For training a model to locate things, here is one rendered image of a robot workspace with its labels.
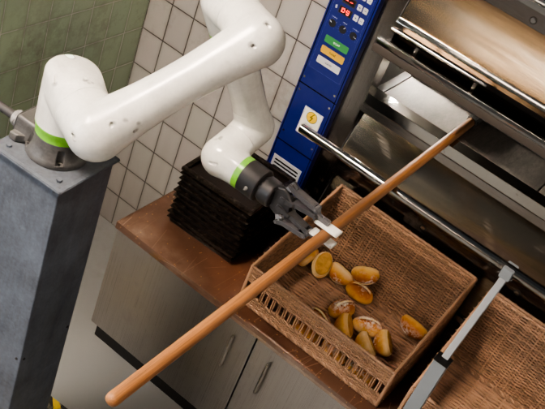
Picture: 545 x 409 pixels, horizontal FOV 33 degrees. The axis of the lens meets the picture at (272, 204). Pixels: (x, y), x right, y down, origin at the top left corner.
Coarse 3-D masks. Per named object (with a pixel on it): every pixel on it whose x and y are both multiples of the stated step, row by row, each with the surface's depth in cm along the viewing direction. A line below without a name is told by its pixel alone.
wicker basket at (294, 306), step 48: (336, 192) 311; (288, 240) 300; (336, 240) 318; (384, 240) 310; (288, 288) 305; (336, 288) 313; (384, 288) 312; (288, 336) 288; (336, 336) 277; (432, 336) 289; (384, 384) 273
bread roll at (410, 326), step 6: (402, 318) 305; (408, 318) 304; (402, 324) 305; (408, 324) 303; (414, 324) 302; (420, 324) 303; (408, 330) 303; (414, 330) 302; (420, 330) 302; (426, 330) 303; (414, 336) 302; (420, 336) 302
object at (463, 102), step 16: (384, 48) 273; (400, 48) 279; (400, 64) 272; (432, 64) 279; (432, 80) 268; (464, 80) 278; (448, 96) 267; (480, 96) 272; (496, 96) 278; (480, 112) 263; (512, 112) 272; (496, 128) 262; (512, 128) 260; (544, 128) 271; (528, 144) 258
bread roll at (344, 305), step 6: (336, 300) 302; (342, 300) 301; (348, 300) 302; (330, 306) 300; (336, 306) 299; (342, 306) 299; (348, 306) 300; (354, 306) 303; (330, 312) 300; (336, 312) 299; (342, 312) 299; (348, 312) 300; (336, 318) 300
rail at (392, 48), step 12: (396, 48) 271; (408, 60) 270; (432, 72) 267; (444, 84) 266; (456, 84) 265; (468, 96) 264; (492, 108) 261; (504, 120) 260; (528, 132) 258; (540, 144) 257
